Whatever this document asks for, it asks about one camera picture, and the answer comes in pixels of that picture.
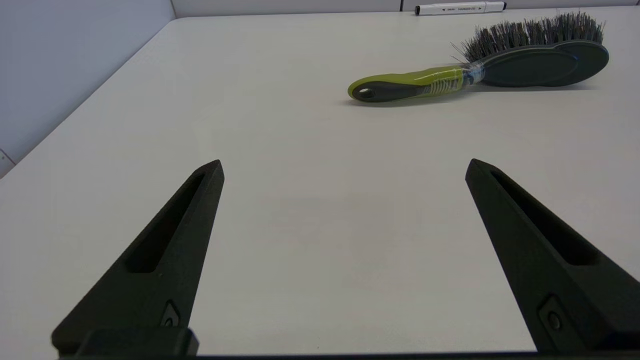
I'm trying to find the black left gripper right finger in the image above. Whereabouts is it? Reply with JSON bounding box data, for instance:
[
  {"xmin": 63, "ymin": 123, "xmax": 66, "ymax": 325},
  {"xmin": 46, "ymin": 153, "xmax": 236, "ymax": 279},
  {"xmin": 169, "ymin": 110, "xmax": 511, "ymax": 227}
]
[{"xmin": 465, "ymin": 159, "xmax": 640, "ymax": 352}]

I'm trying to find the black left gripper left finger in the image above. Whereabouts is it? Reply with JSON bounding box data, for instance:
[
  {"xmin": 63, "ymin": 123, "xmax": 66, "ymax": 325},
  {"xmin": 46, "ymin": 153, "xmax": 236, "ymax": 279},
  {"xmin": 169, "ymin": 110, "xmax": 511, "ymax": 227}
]
[{"xmin": 51, "ymin": 160, "xmax": 225, "ymax": 357}]

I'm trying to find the white marker with black ends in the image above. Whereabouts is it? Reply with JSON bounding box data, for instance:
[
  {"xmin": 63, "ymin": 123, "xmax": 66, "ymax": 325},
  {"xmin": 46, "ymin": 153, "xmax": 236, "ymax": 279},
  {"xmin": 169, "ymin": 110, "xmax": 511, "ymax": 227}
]
[{"xmin": 414, "ymin": 1, "xmax": 507, "ymax": 16}]

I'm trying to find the green handled dark bristle brush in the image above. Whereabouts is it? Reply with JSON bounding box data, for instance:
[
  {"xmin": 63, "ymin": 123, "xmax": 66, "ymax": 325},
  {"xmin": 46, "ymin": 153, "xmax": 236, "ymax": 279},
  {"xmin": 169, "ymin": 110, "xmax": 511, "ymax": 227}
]
[{"xmin": 347, "ymin": 11, "xmax": 610, "ymax": 104}]

